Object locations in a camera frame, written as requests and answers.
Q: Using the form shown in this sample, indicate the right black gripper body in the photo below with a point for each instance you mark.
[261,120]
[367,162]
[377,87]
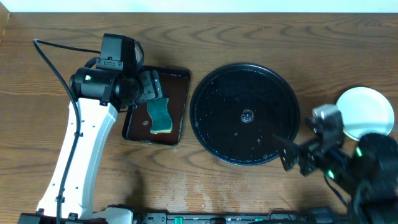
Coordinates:
[337,159]

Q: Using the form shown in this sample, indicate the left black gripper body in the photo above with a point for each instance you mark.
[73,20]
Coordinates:
[150,86]

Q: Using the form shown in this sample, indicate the green scouring sponge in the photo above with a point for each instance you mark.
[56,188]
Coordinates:
[159,114]

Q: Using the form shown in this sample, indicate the light blue plate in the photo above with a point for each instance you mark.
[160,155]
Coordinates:
[365,111]

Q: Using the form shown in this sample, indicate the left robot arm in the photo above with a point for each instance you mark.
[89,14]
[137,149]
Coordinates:
[100,94]

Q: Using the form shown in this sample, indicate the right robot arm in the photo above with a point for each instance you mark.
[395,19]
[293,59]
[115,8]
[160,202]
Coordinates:
[369,175]

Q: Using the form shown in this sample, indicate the black rectangular tray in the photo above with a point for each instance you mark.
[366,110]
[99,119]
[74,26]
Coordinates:
[174,83]

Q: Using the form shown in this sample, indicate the round black tray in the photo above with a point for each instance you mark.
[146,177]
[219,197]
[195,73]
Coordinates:
[237,110]

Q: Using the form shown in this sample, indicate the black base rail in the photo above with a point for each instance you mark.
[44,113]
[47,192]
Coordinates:
[217,218]

